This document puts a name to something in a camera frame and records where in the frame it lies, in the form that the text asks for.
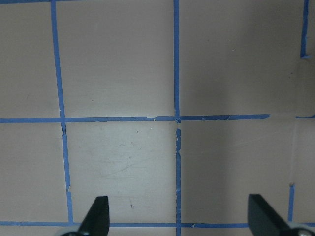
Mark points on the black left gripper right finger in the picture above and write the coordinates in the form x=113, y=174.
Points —
x=263, y=220

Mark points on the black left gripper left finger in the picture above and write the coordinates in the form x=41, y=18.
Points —
x=97, y=220

